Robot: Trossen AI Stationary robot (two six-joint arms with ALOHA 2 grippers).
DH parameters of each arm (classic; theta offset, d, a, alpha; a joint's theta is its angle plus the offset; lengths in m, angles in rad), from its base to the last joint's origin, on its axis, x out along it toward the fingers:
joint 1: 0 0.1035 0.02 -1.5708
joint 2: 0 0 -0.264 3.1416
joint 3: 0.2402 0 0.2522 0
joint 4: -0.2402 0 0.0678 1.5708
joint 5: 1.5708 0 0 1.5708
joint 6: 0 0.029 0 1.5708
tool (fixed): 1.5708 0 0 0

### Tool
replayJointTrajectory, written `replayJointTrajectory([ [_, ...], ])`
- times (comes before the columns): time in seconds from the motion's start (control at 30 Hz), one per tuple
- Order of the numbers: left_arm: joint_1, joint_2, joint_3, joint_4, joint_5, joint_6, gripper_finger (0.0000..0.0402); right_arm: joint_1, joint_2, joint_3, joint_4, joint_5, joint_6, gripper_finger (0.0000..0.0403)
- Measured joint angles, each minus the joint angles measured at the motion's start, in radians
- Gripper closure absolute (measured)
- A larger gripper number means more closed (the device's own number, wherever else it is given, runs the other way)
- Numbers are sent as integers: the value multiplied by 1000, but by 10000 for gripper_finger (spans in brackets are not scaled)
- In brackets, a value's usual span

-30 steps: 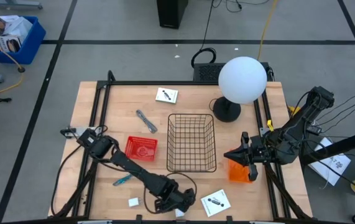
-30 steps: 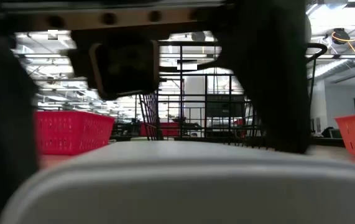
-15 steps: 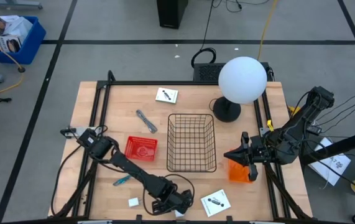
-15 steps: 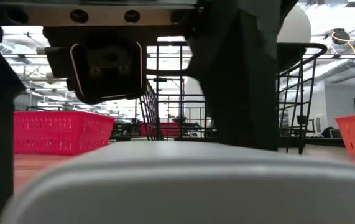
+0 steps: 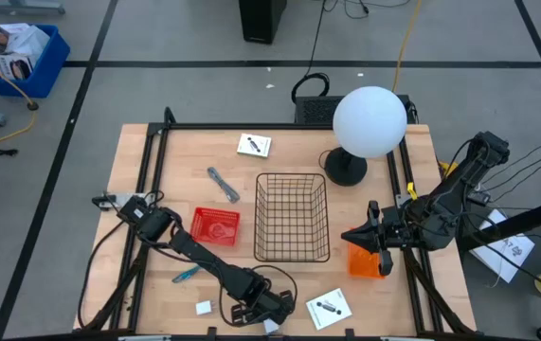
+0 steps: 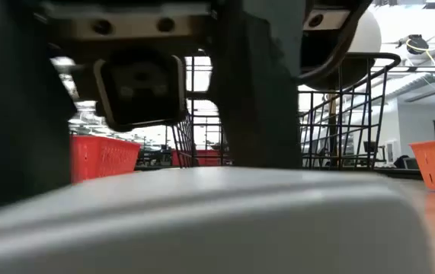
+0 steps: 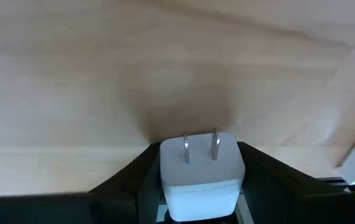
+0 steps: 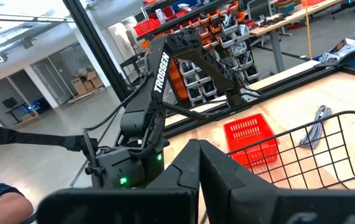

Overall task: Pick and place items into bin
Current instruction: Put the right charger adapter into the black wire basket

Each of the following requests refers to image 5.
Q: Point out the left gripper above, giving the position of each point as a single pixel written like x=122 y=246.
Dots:
x=265 y=298

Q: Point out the black tripod bar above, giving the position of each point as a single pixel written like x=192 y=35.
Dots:
x=526 y=220

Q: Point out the small white product box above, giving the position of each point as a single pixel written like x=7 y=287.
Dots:
x=253 y=145

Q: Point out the black computer tower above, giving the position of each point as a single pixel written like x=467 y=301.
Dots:
x=260 y=21

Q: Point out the white power adapter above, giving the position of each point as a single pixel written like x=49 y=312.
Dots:
x=203 y=308
x=270 y=327

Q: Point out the white paper sheet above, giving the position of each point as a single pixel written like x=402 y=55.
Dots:
x=511 y=251

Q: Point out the grey side table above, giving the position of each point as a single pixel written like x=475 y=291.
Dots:
x=497 y=308

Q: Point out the black ventilated case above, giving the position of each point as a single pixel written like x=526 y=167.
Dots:
x=315 y=110

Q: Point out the black round floor plug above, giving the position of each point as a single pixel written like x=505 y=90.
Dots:
x=33 y=106

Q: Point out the white globe lamp black base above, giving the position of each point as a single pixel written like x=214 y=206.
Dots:
x=369 y=120

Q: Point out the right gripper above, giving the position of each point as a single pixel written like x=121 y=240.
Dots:
x=402 y=232

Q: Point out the black table clamp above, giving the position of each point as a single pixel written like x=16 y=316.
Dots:
x=211 y=333
x=349 y=334

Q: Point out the black aluminium table frame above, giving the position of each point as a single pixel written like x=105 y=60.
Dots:
x=275 y=126

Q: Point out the blue plastic floor bin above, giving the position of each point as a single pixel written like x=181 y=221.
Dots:
x=45 y=76

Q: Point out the large white product box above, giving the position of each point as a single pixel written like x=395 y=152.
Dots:
x=329 y=309

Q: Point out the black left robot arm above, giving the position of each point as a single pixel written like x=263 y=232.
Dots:
x=203 y=256

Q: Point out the white printed carton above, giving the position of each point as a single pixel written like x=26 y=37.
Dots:
x=7 y=66

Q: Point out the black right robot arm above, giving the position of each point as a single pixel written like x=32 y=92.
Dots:
x=445 y=203

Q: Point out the red plastic basket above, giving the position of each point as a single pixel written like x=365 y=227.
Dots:
x=199 y=215

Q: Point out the yellow connector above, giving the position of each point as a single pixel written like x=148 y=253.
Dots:
x=447 y=168

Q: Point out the orange plastic basket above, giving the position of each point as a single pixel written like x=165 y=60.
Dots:
x=362 y=265

